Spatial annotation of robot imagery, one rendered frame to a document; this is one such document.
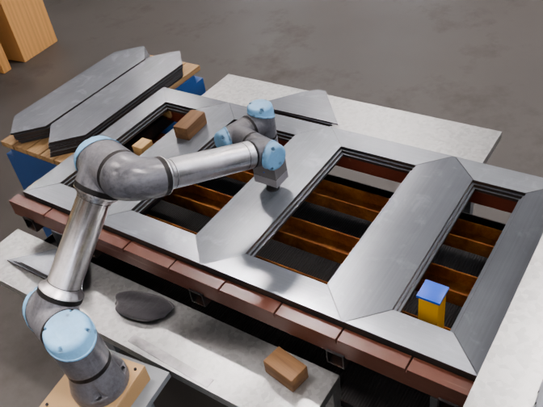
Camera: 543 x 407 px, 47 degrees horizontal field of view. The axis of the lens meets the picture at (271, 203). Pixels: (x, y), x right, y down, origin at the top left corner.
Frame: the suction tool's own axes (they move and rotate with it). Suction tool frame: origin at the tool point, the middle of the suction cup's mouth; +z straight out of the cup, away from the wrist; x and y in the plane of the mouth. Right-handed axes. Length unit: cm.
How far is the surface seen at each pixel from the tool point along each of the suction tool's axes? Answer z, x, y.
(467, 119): 83, -183, 1
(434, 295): -6, 22, -62
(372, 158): -0.1, -27.6, -20.4
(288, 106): 4, -49, 27
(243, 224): -1.2, 18.1, -1.6
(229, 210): -1.2, 15.0, 6.2
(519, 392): -22, 50, -89
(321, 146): -1.3, -25.3, -2.6
